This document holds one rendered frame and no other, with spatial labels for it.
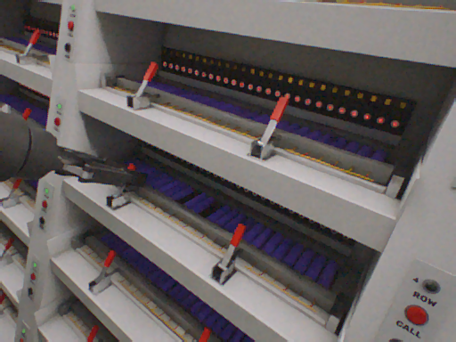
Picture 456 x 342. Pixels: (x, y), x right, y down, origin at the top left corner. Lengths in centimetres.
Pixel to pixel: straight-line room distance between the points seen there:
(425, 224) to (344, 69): 32
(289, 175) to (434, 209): 15
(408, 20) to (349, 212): 21
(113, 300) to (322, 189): 51
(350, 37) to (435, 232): 22
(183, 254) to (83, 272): 32
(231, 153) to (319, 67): 26
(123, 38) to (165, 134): 31
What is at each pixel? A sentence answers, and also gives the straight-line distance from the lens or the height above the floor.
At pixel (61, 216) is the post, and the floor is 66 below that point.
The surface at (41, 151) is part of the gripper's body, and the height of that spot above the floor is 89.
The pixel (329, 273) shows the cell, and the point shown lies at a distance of 51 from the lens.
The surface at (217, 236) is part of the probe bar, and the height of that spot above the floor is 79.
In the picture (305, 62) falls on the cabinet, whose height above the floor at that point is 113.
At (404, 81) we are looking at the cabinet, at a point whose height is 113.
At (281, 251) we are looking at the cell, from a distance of 51.
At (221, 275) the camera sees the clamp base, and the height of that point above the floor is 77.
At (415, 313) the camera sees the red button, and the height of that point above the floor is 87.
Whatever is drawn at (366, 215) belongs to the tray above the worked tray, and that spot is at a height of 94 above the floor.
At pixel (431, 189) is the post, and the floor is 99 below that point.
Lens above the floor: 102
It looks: 13 degrees down
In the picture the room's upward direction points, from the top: 17 degrees clockwise
